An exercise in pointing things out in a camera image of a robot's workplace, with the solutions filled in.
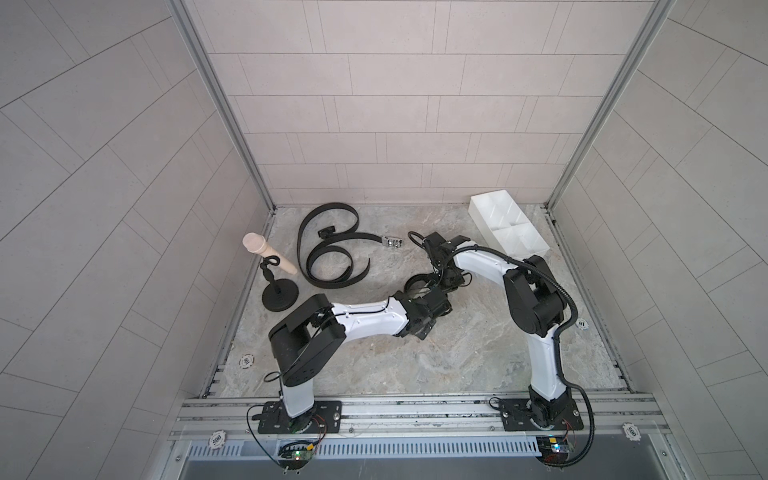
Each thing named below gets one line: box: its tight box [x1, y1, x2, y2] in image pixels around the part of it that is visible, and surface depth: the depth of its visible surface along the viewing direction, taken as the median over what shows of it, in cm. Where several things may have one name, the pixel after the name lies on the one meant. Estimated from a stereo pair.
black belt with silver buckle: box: [298, 201, 404, 288], surface depth 107 cm
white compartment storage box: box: [468, 189, 551, 259], surface depth 109 cm
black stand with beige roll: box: [243, 232, 299, 312], surface depth 83 cm
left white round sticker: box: [208, 430, 227, 450], surface depth 69 cm
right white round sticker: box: [622, 422, 642, 441], surface depth 71 cm
